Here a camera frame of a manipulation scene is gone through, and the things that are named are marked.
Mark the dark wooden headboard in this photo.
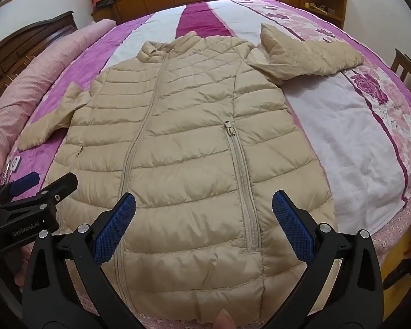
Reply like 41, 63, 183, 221
0, 10, 78, 114

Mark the beige puffer jacket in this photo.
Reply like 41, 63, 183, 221
19, 23, 365, 321

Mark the small shelf clutter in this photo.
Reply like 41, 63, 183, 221
304, 2, 335, 16

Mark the pink striped floral bedspread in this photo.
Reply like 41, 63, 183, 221
0, 0, 411, 329

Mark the person's right hand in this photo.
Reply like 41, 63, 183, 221
214, 309, 235, 329

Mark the wooden chair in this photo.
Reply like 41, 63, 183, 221
390, 49, 411, 88

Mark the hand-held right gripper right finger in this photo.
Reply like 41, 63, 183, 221
272, 190, 386, 329

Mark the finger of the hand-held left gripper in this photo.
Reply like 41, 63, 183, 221
0, 173, 79, 214
0, 172, 41, 203

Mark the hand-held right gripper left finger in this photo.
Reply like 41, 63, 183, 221
21, 192, 145, 329

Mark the rolled pink quilt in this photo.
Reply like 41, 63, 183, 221
0, 19, 117, 196

